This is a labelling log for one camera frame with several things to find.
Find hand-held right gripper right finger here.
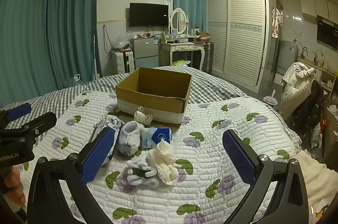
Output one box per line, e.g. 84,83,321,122
222,129,309,224

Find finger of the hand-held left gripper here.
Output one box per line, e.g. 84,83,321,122
0,103,32,125
0,112,57,144

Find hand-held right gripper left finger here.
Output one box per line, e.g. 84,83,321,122
26,128,117,224

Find white packets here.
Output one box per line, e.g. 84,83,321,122
88,116,125,167

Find white sock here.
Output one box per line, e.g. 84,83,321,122
116,121,145,157

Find small dark green cloth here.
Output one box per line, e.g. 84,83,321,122
131,167,150,178

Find white fluffy scrunchie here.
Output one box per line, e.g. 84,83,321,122
126,155,160,189

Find small beige cloth bundle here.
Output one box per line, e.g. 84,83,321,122
133,106,154,126

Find blue tissue pack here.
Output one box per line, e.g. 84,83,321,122
139,127,173,151

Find cream cloth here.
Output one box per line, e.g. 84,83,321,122
146,140,180,186

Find brown cardboard box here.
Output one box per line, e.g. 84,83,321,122
116,67,193,129

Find person's right forearm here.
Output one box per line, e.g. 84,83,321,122
296,151,338,224

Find person's left hand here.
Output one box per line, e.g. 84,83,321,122
3,164,27,214

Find white floral quilt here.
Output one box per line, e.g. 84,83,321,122
16,91,303,224

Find purple cup with straw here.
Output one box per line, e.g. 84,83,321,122
263,90,277,109

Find dark floral garment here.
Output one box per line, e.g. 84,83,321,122
292,80,327,135

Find white jacket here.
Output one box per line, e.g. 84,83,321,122
279,62,316,114

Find white suitcase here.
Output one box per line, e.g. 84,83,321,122
114,50,135,74

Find dark suitcase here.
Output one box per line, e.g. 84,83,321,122
202,42,214,74

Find clear plastic bag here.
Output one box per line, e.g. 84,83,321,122
112,34,131,52

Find small silver fridge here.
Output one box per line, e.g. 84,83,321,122
131,37,159,70

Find yellow bag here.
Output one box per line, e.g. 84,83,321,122
172,59,191,67

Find wooden shelf with bottles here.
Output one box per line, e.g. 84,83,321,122
298,55,336,93

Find white dressing table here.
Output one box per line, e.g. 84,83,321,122
158,41,205,72

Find white louvred wardrobe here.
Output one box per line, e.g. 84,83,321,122
205,0,273,87

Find hanging pink white clothes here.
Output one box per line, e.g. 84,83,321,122
271,8,284,39

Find white oval mirror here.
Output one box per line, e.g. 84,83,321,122
169,8,191,36

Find black range hood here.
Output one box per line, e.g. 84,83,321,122
316,15,338,52

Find black wall television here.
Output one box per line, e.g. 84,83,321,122
129,3,169,28

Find white wall cabinets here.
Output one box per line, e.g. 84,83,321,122
300,0,338,22

